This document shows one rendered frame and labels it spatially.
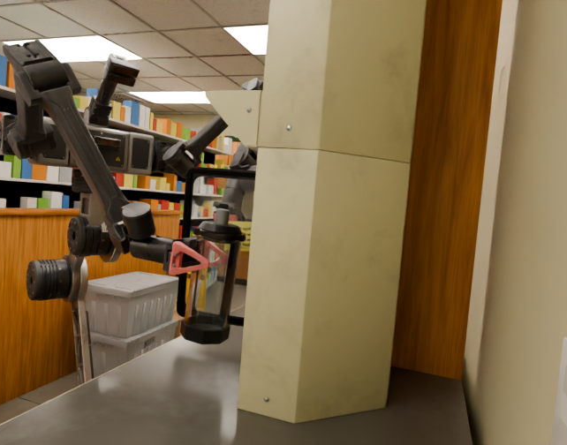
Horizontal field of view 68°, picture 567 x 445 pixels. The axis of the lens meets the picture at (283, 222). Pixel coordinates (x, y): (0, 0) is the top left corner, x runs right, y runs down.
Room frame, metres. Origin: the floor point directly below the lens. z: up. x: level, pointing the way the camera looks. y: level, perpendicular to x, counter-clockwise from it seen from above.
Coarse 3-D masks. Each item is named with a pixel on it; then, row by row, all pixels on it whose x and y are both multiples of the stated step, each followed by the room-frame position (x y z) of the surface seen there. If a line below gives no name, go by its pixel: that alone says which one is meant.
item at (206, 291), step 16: (208, 240) 0.82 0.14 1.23; (224, 240) 0.82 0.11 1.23; (208, 256) 0.82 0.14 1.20; (224, 256) 0.83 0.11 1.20; (192, 272) 0.85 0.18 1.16; (208, 272) 0.82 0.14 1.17; (224, 272) 0.83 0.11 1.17; (192, 288) 0.84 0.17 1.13; (208, 288) 0.82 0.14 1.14; (224, 288) 0.84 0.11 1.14; (192, 304) 0.83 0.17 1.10; (208, 304) 0.82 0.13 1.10; (224, 304) 0.84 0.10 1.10; (192, 320) 0.83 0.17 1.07; (208, 320) 0.83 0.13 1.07; (224, 320) 0.85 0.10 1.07
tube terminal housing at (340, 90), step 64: (320, 0) 0.71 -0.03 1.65; (384, 0) 0.75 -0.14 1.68; (320, 64) 0.71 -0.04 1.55; (384, 64) 0.76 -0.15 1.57; (320, 128) 0.71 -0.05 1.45; (384, 128) 0.76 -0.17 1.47; (256, 192) 0.74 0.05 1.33; (320, 192) 0.71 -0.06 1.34; (384, 192) 0.77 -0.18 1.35; (256, 256) 0.74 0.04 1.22; (320, 256) 0.71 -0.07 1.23; (384, 256) 0.77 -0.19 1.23; (256, 320) 0.73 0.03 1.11; (320, 320) 0.72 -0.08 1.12; (384, 320) 0.78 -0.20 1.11; (256, 384) 0.73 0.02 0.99; (320, 384) 0.72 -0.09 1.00; (384, 384) 0.79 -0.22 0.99
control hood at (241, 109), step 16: (208, 96) 0.78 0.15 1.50; (224, 96) 0.76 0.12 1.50; (240, 96) 0.75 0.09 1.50; (256, 96) 0.74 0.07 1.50; (224, 112) 0.76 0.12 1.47; (240, 112) 0.75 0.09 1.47; (256, 112) 0.74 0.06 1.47; (240, 128) 0.75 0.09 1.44; (256, 128) 0.74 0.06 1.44; (256, 144) 0.74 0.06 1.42
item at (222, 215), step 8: (216, 216) 0.86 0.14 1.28; (224, 216) 0.85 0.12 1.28; (200, 224) 0.85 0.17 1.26; (208, 224) 0.83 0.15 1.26; (216, 224) 0.83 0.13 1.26; (224, 224) 0.86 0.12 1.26; (232, 224) 0.88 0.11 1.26; (224, 232) 0.82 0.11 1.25; (232, 232) 0.83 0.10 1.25; (240, 232) 0.86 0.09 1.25
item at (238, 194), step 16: (208, 192) 1.09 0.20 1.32; (224, 192) 1.08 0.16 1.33; (240, 192) 1.07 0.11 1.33; (192, 208) 1.10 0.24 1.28; (208, 208) 1.09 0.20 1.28; (224, 208) 1.08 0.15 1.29; (240, 208) 1.07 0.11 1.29; (192, 224) 1.10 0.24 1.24; (240, 224) 1.07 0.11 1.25; (240, 256) 1.07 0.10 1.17; (240, 272) 1.07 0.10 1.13; (240, 288) 1.07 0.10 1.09; (240, 304) 1.06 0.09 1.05
